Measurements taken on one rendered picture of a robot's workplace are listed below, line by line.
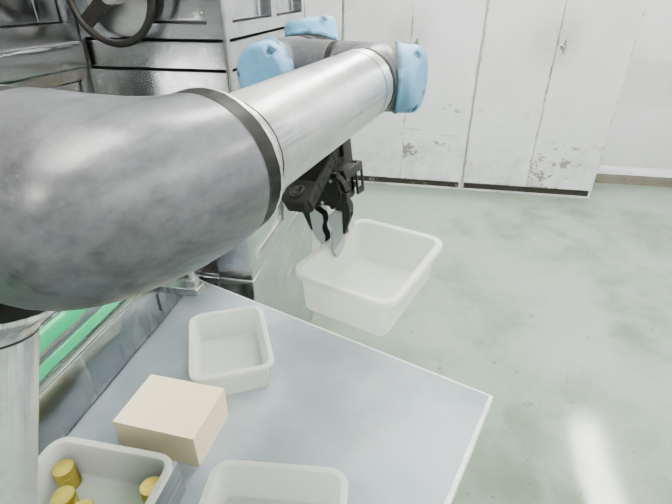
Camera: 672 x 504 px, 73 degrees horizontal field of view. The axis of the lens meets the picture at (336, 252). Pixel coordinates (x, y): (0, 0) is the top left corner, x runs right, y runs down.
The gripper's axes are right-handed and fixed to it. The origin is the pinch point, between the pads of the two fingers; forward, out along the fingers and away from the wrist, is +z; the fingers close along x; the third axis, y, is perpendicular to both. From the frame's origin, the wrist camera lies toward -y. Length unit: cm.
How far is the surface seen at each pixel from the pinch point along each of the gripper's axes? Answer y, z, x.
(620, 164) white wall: 401, 102, -49
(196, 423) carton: -22.2, 26.6, 18.9
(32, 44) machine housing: 2, -38, 69
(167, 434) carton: -26.3, 26.4, 21.8
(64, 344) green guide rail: -25, 15, 47
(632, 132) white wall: 402, 74, -54
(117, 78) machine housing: 19, -29, 68
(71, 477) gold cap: -39, 28, 31
